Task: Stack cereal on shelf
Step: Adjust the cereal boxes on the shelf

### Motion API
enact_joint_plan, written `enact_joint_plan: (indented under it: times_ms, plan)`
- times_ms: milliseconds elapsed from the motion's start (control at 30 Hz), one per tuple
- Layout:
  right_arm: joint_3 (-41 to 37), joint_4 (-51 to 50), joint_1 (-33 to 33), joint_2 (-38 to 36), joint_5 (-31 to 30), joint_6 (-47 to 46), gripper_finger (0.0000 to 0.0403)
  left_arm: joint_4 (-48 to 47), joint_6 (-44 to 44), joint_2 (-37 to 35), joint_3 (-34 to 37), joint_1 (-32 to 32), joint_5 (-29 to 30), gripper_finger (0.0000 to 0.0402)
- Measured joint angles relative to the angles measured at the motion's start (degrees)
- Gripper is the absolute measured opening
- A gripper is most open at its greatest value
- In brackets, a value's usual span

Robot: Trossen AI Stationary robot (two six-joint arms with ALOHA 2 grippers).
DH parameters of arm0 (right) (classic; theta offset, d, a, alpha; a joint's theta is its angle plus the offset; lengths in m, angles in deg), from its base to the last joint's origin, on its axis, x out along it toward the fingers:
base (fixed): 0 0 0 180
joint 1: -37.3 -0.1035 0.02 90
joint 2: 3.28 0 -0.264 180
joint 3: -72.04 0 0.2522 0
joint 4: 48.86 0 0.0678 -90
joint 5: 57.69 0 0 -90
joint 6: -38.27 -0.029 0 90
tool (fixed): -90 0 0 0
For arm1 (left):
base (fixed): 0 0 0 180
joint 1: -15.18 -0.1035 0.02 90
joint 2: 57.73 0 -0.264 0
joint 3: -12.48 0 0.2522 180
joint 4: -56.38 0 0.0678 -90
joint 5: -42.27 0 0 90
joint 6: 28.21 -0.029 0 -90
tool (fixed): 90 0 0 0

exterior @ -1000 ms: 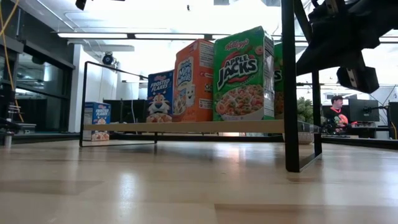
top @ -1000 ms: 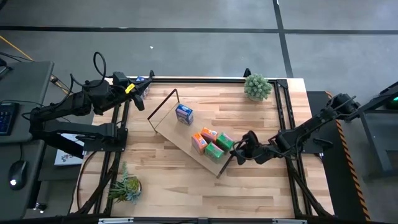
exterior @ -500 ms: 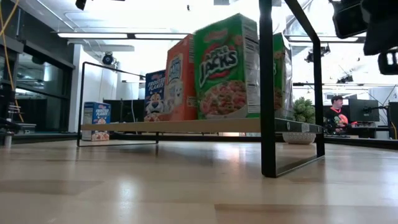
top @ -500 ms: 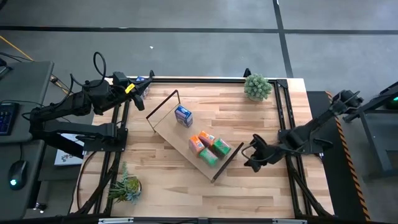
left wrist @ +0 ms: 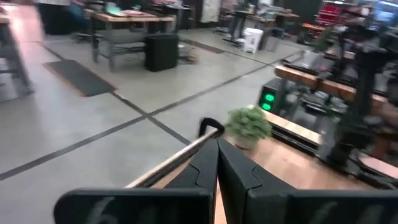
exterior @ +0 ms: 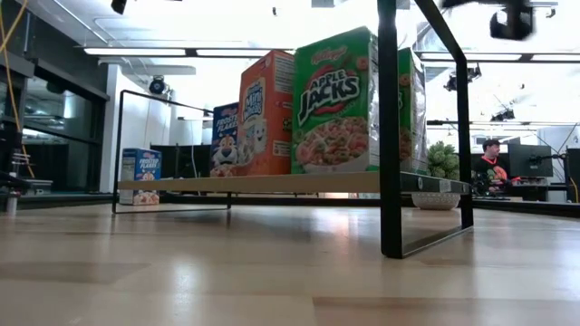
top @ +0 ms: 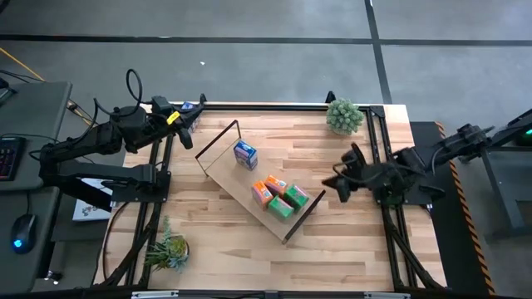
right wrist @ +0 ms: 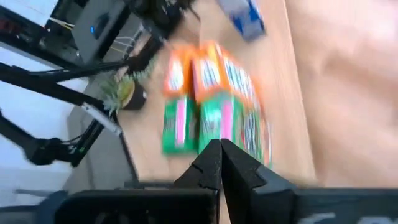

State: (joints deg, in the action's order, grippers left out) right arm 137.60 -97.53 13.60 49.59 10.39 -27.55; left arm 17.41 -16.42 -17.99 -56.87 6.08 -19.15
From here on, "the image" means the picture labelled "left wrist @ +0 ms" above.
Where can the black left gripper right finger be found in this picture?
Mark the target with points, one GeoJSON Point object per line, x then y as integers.
{"type": "Point", "coordinates": [242, 177]}

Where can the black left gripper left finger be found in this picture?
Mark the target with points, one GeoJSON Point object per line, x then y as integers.
{"type": "Point", "coordinates": [199, 174]}

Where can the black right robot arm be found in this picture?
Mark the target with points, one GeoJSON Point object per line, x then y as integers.
{"type": "Point", "coordinates": [363, 77]}

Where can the round bushy green potted plant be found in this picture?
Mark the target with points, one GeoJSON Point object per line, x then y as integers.
{"type": "Point", "coordinates": [248, 124]}

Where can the black box with green lights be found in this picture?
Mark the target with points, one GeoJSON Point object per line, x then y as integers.
{"type": "Point", "coordinates": [269, 99]}

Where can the black bin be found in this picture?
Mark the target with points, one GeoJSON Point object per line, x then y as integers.
{"type": "Point", "coordinates": [161, 53]}

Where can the white storage box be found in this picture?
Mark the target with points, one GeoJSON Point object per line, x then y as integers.
{"type": "Point", "coordinates": [252, 40]}

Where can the black mat with orange edge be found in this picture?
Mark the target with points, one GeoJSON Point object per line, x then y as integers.
{"type": "Point", "coordinates": [77, 77]}

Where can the wooden workbench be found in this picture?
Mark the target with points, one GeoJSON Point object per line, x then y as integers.
{"type": "Point", "coordinates": [130, 18]}

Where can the black clamp on frame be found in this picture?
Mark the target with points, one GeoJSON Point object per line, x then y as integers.
{"type": "Point", "coordinates": [211, 124]}

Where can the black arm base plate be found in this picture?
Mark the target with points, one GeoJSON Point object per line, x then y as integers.
{"type": "Point", "coordinates": [357, 168]}

